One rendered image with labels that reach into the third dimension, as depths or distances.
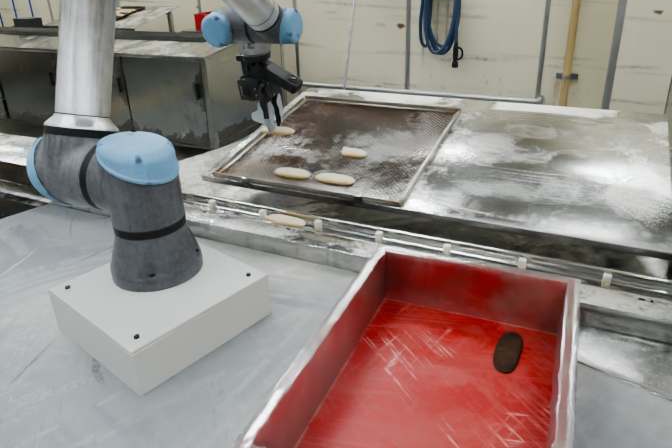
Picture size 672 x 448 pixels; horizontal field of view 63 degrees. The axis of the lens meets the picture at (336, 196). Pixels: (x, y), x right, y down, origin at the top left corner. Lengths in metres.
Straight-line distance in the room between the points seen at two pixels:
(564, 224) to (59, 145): 0.92
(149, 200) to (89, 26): 0.30
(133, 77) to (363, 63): 2.00
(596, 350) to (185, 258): 0.66
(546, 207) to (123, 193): 0.81
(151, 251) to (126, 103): 3.60
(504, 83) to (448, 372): 4.06
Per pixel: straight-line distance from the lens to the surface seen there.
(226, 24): 1.27
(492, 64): 4.78
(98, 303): 0.95
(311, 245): 1.09
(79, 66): 0.99
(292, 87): 1.39
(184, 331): 0.86
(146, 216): 0.90
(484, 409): 0.81
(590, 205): 1.23
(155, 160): 0.88
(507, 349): 0.90
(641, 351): 0.98
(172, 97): 4.15
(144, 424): 0.83
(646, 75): 4.41
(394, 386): 0.83
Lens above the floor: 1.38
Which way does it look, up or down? 23 degrees down
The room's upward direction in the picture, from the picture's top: 2 degrees counter-clockwise
